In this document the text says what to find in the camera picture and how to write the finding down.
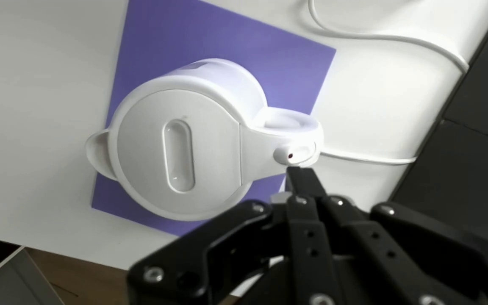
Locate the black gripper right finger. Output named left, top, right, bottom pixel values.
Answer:
left=286, top=168, right=488, bottom=305

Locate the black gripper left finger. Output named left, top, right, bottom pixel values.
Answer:
left=127, top=200, right=286, bottom=305

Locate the white electric kettle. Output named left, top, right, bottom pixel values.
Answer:
left=85, top=58, right=324, bottom=221

